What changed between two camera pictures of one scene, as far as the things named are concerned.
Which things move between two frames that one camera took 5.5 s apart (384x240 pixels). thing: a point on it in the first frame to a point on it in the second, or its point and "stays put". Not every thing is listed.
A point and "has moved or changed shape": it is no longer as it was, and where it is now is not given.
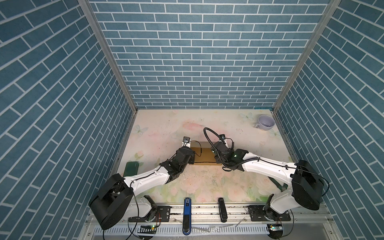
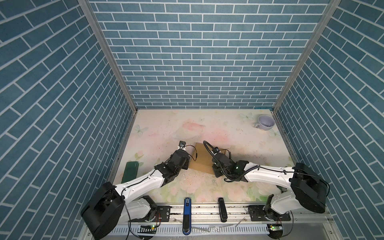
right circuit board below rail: (275, 231) stays put
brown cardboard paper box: (204, 155) has moved or changed shape
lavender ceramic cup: (265, 122) stays put
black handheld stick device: (222, 210) stays put
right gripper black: (216, 160) to (216, 173)
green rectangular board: (131, 168) stays put
